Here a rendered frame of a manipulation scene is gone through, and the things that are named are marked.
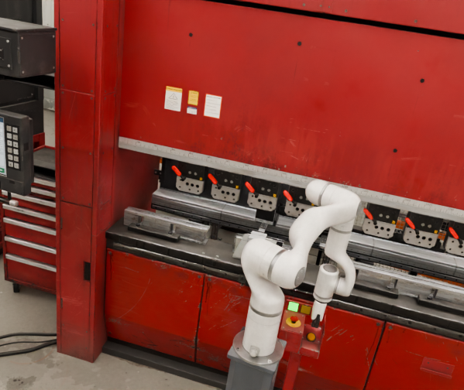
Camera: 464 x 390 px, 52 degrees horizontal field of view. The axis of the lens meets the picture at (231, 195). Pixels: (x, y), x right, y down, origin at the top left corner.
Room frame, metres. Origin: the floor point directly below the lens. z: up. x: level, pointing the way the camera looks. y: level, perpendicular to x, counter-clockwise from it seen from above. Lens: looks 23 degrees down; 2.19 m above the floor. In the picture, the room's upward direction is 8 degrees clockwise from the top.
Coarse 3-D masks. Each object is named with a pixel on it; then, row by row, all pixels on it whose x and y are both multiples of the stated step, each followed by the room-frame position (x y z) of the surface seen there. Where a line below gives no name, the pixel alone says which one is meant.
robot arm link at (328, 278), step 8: (328, 264) 1.83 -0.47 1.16; (320, 272) 1.79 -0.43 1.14; (328, 272) 1.77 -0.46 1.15; (336, 272) 1.78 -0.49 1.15; (320, 280) 1.78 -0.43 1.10; (328, 280) 1.77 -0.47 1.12; (336, 280) 1.78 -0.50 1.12; (320, 288) 1.78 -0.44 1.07; (328, 288) 1.77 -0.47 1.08; (320, 296) 1.78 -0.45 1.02; (328, 296) 1.78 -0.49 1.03
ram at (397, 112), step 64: (128, 0) 2.45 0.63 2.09; (192, 0) 2.38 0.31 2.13; (128, 64) 2.44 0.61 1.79; (192, 64) 2.38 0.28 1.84; (256, 64) 2.31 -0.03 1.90; (320, 64) 2.26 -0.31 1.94; (384, 64) 2.20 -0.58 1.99; (448, 64) 2.15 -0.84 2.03; (128, 128) 2.44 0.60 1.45; (192, 128) 2.37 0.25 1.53; (256, 128) 2.30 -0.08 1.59; (320, 128) 2.24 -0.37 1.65; (384, 128) 2.19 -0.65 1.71; (448, 128) 2.13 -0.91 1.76; (384, 192) 2.17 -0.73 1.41; (448, 192) 2.12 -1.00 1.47
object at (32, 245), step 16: (48, 160) 3.00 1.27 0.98; (0, 192) 2.78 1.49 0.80; (32, 192) 2.74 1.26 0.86; (48, 192) 2.69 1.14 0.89; (16, 208) 2.74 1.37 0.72; (32, 208) 2.74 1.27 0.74; (48, 208) 2.72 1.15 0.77; (16, 224) 2.74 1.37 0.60; (32, 224) 2.73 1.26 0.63; (48, 224) 2.72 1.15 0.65; (16, 240) 2.74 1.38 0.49; (32, 240) 2.74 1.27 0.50; (48, 240) 2.71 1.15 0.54; (16, 256) 2.76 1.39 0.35; (32, 256) 2.74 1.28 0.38; (48, 256) 2.72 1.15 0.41; (16, 272) 2.77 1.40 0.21; (32, 272) 2.74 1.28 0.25; (48, 272) 2.72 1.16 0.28; (16, 288) 2.79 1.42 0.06; (48, 288) 2.72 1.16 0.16
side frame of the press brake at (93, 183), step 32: (64, 0) 2.29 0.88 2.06; (96, 0) 2.26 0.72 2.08; (64, 32) 2.29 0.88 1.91; (96, 32) 2.26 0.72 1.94; (64, 64) 2.29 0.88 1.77; (96, 64) 2.25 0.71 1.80; (64, 96) 2.29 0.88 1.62; (96, 96) 2.25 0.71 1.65; (64, 128) 2.29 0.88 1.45; (96, 128) 2.25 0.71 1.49; (64, 160) 2.29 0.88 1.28; (96, 160) 2.25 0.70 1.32; (128, 160) 2.58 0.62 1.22; (64, 192) 2.29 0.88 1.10; (96, 192) 2.25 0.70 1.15; (128, 192) 2.61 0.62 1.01; (64, 224) 2.28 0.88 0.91; (96, 224) 2.25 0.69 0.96; (64, 256) 2.28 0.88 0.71; (96, 256) 2.25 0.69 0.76; (64, 288) 2.28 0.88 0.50; (96, 288) 2.26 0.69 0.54; (64, 320) 2.28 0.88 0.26; (96, 320) 2.27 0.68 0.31; (64, 352) 2.29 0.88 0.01; (96, 352) 2.29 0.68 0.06
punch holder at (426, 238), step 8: (408, 216) 2.17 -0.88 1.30; (416, 216) 2.13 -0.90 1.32; (424, 216) 2.13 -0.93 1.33; (432, 216) 2.12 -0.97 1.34; (408, 224) 2.14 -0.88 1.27; (416, 224) 2.13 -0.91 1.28; (424, 224) 2.12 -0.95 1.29; (432, 224) 2.12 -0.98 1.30; (440, 224) 2.11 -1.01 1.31; (408, 232) 2.13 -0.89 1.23; (424, 232) 2.12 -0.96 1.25; (432, 232) 2.11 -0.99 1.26; (408, 240) 2.13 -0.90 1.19; (416, 240) 2.12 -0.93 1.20; (424, 240) 2.12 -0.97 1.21; (432, 240) 2.11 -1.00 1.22
